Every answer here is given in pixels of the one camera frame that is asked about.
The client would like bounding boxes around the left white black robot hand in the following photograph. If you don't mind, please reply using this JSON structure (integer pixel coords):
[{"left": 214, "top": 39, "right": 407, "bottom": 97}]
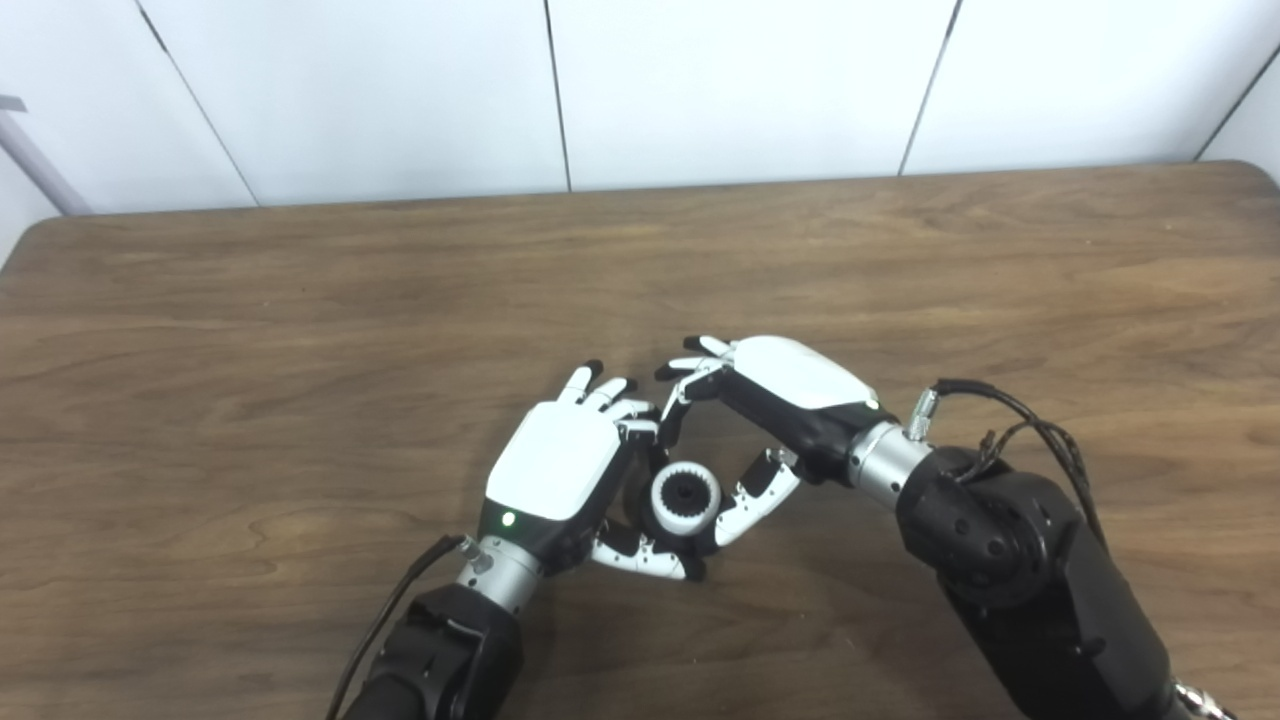
[{"left": 477, "top": 359, "right": 707, "bottom": 584}]

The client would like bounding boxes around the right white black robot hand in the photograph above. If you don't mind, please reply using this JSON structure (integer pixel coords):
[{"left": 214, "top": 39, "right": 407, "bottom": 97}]
[{"left": 654, "top": 334, "right": 883, "bottom": 550}]

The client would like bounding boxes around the white ring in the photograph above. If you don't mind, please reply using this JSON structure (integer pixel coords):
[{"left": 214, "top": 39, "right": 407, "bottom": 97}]
[{"left": 650, "top": 461, "right": 723, "bottom": 539}]

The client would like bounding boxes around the round black part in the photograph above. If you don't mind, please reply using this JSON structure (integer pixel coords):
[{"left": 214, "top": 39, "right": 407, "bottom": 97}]
[{"left": 622, "top": 447, "right": 723, "bottom": 563}]

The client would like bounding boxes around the grey metal pole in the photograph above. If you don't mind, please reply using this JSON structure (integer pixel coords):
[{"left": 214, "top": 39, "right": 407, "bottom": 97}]
[{"left": 0, "top": 94, "right": 95, "bottom": 218}]

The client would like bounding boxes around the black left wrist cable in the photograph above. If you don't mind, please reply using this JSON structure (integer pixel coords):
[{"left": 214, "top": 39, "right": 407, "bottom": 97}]
[{"left": 324, "top": 534, "right": 469, "bottom": 720}]

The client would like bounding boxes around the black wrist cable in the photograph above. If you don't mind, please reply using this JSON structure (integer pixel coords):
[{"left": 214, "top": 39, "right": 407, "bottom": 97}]
[
  {"left": 324, "top": 534, "right": 469, "bottom": 720},
  {"left": 904, "top": 377, "right": 1108, "bottom": 549}
]

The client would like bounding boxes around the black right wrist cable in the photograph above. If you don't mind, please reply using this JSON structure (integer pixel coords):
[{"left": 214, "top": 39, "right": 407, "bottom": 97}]
[{"left": 904, "top": 377, "right": 1108, "bottom": 549}]

